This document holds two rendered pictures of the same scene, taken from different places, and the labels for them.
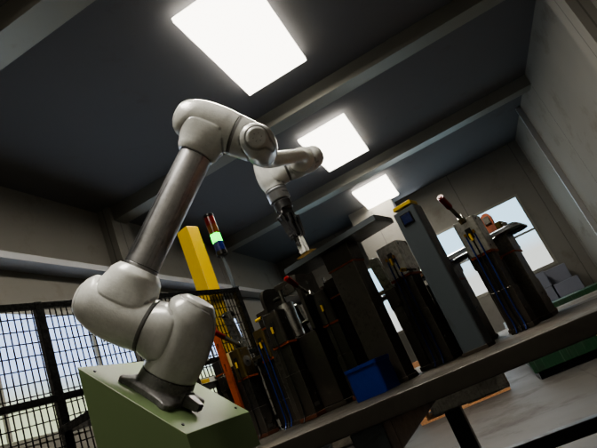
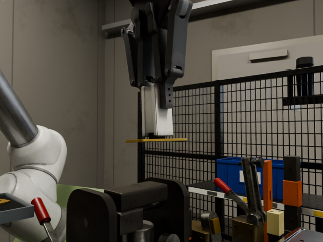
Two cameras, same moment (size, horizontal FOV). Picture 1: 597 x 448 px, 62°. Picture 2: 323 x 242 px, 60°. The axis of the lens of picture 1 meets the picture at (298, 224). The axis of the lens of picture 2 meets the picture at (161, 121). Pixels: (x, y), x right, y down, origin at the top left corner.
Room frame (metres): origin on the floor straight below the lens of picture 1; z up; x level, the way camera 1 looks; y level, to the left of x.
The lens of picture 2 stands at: (2.05, -0.35, 1.29)
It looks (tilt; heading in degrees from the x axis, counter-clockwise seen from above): 2 degrees up; 105
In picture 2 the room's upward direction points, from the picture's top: straight up
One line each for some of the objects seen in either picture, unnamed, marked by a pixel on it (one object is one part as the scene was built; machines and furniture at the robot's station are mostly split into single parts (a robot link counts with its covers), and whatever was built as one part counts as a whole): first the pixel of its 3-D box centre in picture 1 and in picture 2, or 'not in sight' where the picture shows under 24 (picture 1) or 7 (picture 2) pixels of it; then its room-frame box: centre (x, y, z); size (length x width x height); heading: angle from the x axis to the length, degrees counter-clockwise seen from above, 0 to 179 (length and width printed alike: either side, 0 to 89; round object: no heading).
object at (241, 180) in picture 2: not in sight; (257, 175); (2.13, 0.90, 1.10); 0.30 x 0.17 x 0.13; 155
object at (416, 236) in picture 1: (441, 276); not in sight; (1.45, -0.31, 0.92); 0.08 x 0.08 x 0.44; 60
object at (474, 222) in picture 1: (494, 273); not in sight; (1.54, -0.48, 0.88); 0.12 x 0.07 x 0.36; 150
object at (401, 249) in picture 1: (417, 301); not in sight; (1.66, -0.25, 0.90); 0.13 x 0.08 x 0.41; 150
